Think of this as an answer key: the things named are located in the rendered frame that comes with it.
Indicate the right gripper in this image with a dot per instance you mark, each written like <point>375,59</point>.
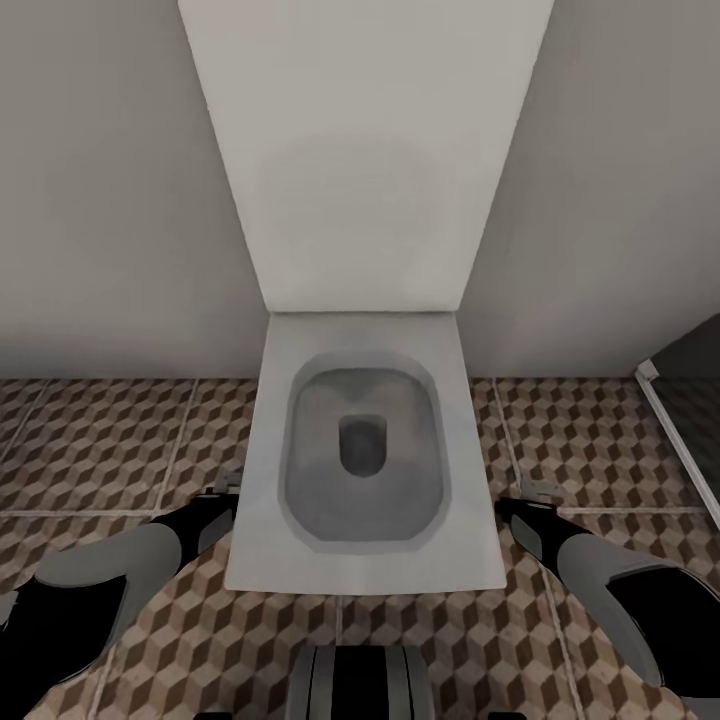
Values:
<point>507,507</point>

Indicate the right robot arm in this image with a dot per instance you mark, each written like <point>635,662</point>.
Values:
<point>663,619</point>

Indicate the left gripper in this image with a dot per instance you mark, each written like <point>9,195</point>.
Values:
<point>232,501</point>

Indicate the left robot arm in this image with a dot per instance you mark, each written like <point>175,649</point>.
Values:
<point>80,601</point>

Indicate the door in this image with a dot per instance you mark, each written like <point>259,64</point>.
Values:
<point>686,379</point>

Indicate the shower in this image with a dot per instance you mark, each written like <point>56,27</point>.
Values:
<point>683,453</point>

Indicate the toilet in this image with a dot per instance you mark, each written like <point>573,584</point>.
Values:
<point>364,141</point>

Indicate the robot trunk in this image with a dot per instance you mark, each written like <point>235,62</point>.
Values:
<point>360,683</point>

